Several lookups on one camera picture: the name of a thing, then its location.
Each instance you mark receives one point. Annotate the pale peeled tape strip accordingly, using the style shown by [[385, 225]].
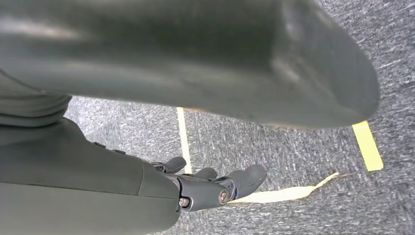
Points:
[[285, 194]]

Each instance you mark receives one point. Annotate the silver robot leg shell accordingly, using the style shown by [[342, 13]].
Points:
[[194, 58]]

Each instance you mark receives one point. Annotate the yellow floor tape line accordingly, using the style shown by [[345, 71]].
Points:
[[368, 146], [184, 139]]

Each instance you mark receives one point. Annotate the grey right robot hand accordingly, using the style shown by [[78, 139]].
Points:
[[81, 194]]

